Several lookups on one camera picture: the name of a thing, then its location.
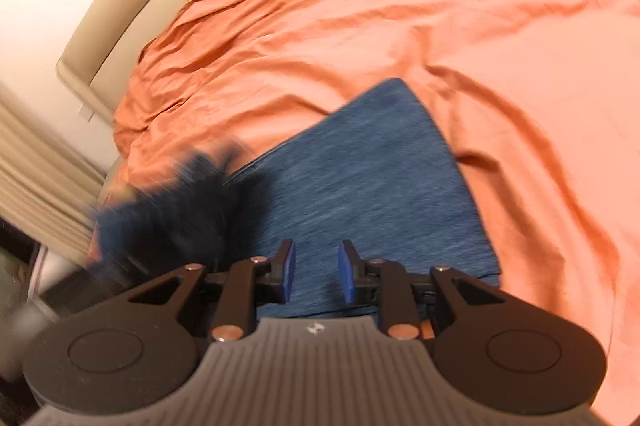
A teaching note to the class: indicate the beige curtain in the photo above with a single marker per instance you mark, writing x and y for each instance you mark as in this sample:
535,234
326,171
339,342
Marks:
40,176

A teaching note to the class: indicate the beige upholstered bed headboard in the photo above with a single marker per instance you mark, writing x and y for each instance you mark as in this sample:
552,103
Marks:
115,36

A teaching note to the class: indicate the orange duvet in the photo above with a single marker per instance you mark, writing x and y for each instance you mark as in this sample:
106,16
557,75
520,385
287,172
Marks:
450,31

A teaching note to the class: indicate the blue denim pants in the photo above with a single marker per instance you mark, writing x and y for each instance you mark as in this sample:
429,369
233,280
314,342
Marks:
380,176

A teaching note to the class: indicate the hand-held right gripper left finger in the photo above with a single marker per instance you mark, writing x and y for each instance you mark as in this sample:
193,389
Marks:
285,271

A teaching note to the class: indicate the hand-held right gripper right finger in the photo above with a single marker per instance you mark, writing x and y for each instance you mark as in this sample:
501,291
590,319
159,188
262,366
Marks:
347,271

